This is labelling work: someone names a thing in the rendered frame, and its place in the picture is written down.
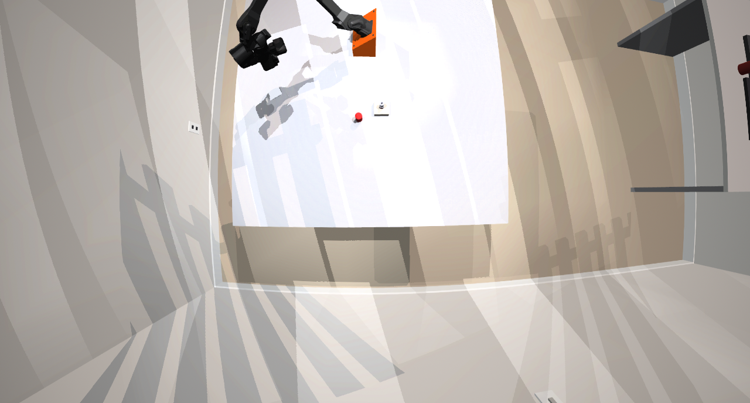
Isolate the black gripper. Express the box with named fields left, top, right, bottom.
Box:
left=242, top=37, right=287, bottom=69

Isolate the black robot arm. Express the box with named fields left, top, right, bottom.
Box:
left=229, top=0, right=373, bottom=71

